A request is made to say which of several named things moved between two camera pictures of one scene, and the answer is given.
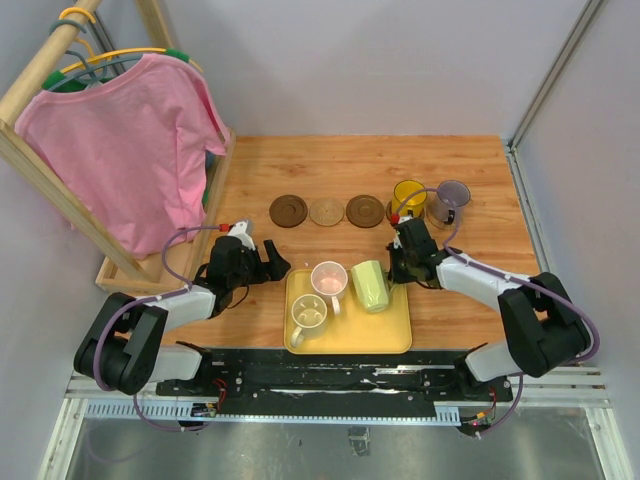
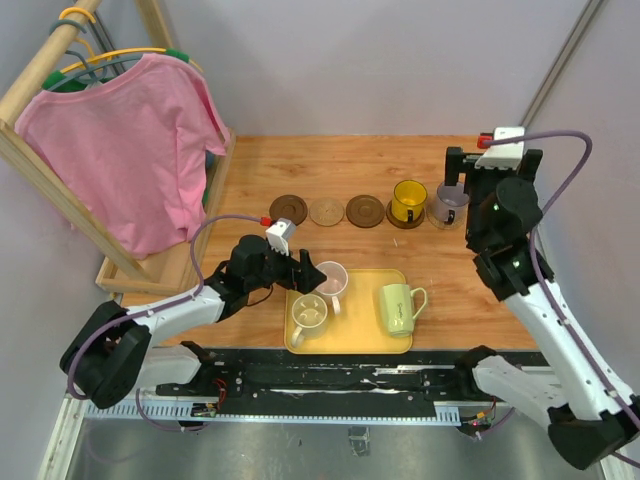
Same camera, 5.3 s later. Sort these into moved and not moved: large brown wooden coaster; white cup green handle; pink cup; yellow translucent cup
Moved: white cup green handle
Not moved: pink cup; large brown wooden coaster; yellow translucent cup
